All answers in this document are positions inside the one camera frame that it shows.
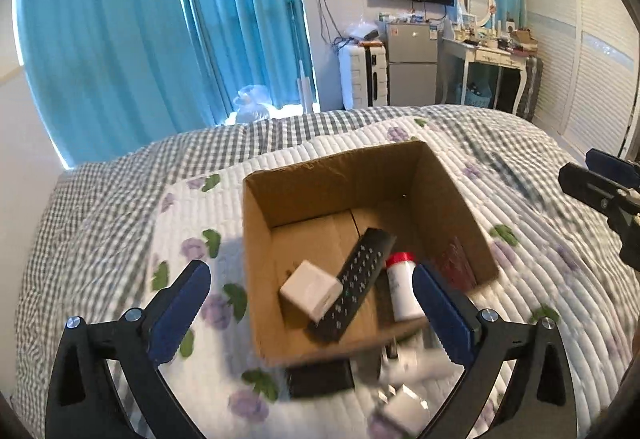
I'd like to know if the grey checkered bedsheet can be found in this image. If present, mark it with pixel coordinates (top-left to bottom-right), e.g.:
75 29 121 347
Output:
15 104 640 439

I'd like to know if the white power adapter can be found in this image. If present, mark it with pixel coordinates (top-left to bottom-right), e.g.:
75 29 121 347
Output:
374 384 432 436

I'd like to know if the white cube charger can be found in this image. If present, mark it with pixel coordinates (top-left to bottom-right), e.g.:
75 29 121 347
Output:
279 260 344 323

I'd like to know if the brown cardboard box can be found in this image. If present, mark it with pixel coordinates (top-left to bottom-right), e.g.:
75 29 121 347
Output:
242 140 500 367

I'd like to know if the white bottle with red cap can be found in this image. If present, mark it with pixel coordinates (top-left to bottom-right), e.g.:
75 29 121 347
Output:
385 251 427 323

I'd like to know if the white louvered wardrobe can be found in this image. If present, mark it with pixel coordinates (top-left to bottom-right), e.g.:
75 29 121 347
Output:
520 0 640 157

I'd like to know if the silver mini fridge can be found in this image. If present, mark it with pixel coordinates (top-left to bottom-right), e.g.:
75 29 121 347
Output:
385 22 440 108

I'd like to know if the black remote control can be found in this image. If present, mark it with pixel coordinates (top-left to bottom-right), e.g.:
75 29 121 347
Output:
306 227 397 345

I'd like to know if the blue storage basket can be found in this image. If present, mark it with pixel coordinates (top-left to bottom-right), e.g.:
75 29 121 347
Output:
456 83 494 109

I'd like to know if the black rectangular case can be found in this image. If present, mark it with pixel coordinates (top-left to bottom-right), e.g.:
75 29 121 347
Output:
286 359 356 400

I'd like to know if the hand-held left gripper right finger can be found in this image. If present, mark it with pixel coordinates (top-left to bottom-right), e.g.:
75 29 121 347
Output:
411 261 583 439

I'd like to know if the white tube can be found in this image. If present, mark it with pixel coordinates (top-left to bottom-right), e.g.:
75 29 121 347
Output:
381 344 466 383

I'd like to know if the white plastic bag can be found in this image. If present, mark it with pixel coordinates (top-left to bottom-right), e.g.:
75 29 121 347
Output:
345 20 384 46

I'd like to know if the dark red packet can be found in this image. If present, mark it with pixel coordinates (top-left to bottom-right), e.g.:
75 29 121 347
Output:
431 235 479 293

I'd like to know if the wide teal curtain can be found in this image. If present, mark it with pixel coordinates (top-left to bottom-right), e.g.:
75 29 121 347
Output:
14 0 317 167

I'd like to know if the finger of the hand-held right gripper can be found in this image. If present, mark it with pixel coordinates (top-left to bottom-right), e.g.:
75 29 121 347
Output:
585 148 640 184
557 162 632 214

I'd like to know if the white suitcase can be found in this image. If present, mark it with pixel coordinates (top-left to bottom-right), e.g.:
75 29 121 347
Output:
338 44 390 110

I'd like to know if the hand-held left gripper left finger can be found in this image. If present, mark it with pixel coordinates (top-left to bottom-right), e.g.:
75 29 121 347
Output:
45 260 213 439

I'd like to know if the clear plastic bag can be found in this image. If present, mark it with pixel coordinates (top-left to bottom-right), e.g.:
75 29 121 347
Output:
233 84 274 124

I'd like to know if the white dressing table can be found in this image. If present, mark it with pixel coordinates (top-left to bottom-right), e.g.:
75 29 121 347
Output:
439 26 532 114

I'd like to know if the dark suitcase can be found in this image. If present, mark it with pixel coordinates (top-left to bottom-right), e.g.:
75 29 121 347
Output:
514 56 545 122

